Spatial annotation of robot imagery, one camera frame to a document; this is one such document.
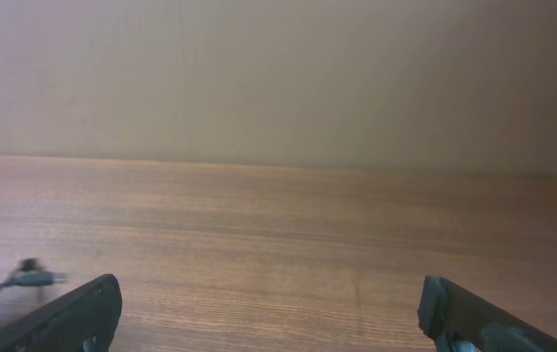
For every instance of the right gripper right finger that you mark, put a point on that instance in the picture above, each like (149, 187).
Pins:
(458, 320)

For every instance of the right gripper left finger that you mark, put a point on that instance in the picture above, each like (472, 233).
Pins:
(84, 319)

